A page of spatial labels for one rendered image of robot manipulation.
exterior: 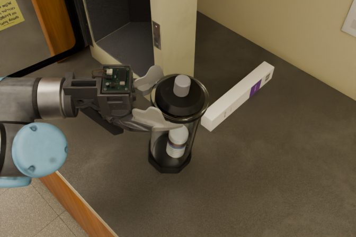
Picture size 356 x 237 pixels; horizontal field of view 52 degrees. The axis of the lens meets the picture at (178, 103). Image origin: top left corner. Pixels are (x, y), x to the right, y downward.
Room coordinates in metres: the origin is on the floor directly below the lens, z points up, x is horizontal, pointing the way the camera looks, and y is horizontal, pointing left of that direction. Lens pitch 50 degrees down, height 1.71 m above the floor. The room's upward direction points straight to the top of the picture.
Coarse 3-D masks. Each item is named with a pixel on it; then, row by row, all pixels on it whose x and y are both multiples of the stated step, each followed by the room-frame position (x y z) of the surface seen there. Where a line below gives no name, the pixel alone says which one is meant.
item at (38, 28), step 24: (0, 0) 0.71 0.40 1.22; (24, 0) 0.74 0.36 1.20; (48, 0) 0.77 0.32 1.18; (0, 24) 0.69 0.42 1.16; (24, 24) 0.72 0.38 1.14; (48, 24) 0.76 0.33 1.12; (0, 48) 0.68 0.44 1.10; (24, 48) 0.71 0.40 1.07; (48, 48) 0.74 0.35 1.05; (0, 72) 0.66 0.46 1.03
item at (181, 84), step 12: (168, 84) 0.45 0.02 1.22; (180, 84) 0.42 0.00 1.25; (192, 84) 0.45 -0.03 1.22; (156, 96) 0.43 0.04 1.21; (168, 96) 0.42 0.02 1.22; (180, 96) 0.42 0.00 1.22; (192, 96) 0.42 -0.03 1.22; (204, 96) 0.44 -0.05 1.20; (168, 108) 0.40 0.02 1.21; (180, 108) 0.40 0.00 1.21; (192, 108) 0.40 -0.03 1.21
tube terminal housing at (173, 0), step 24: (168, 0) 0.62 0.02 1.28; (192, 0) 0.67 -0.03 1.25; (168, 24) 0.62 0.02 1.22; (192, 24) 0.67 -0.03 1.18; (96, 48) 0.80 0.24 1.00; (168, 48) 0.62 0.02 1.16; (192, 48) 0.67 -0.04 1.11; (168, 72) 0.61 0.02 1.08; (192, 72) 0.68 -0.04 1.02; (144, 96) 0.66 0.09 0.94
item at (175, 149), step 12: (156, 84) 0.46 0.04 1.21; (204, 108) 0.41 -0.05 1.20; (180, 120) 0.38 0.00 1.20; (156, 132) 0.41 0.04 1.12; (168, 132) 0.40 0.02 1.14; (180, 132) 0.39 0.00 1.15; (192, 132) 0.41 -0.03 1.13; (156, 144) 0.41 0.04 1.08; (168, 144) 0.40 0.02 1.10; (180, 144) 0.40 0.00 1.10; (156, 156) 0.41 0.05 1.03; (168, 156) 0.40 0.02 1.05; (180, 156) 0.40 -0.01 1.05
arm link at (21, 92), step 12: (0, 84) 0.42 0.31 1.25; (12, 84) 0.42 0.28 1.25; (24, 84) 0.42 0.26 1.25; (36, 84) 0.43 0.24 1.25; (0, 96) 0.40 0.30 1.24; (12, 96) 0.40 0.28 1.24; (24, 96) 0.40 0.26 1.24; (36, 96) 0.40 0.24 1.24; (0, 108) 0.38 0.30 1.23; (12, 108) 0.39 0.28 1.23; (24, 108) 0.39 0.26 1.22; (36, 108) 0.39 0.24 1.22; (0, 120) 0.37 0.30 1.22; (12, 120) 0.37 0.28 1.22; (24, 120) 0.38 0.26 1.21
